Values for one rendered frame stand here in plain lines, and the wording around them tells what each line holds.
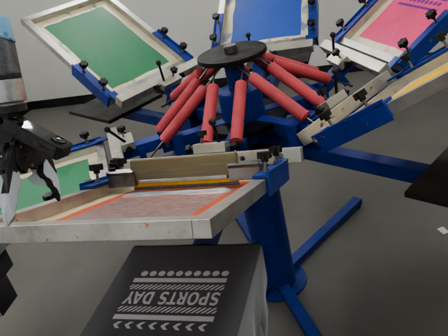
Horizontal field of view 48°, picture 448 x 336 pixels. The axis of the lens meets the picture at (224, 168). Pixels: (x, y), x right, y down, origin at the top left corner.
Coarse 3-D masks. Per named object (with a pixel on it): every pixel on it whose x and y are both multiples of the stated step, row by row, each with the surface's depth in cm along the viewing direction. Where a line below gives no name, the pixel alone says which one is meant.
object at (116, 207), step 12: (132, 192) 166; (96, 204) 149; (108, 204) 146; (120, 204) 144; (132, 204) 142; (144, 204) 140; (72, 216) 133; (84, 216) 131; (96, 216) 129; (108, 216) 127; (120, 216) 126
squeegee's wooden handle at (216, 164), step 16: (144, 160) 163; (160, 160) 161; (176, 160) 159; (192, 160) 158; (208, 160) 156; (224, 160) 154; (144, 176) 163; (160, 176) 162; (176, 176) 160; (192, 176) 158
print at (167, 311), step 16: (144, 272) 159; (160, 272) 157; (176, 272) 155; (192, 272) 154; (208, 272) 152; (224, 272) 151; (144, 288) 152; (160, 288) 150; (176, 288) 149; (192, 288) 147; (208, 288) 146; (128, 304) 147; (144, 304) 146; (160, 304) 144; (176, 304) 143; (192, 304) 141; (208, 304) 140; (112, 320) 142; (128, 320) 141; (144, 320) 140; (160, 320) 138; (176, 320) 137; (192, 320) 136; (208, 320) 135
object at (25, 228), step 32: (96, 192) 158; (256, 192) 129; (0, 224) 112; (32, 224) 108; (64, 224) 104; (96, 224) 102; (128, 224) 100; (160, 224) 98; (192, 224) 96; (224, 224) 103
